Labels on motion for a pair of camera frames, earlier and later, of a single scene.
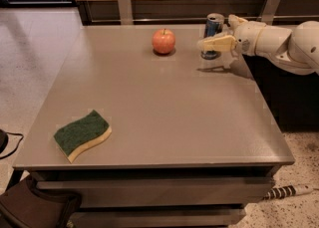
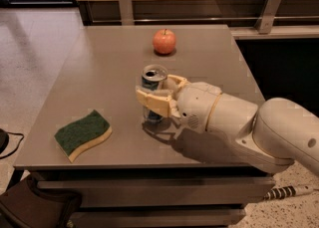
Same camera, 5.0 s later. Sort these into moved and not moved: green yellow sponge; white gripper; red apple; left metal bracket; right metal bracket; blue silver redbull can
Moved: blue silver redbull can; white gripper
Not moved: right metal bracket; left metal bracket; green yellow sponge; red apple
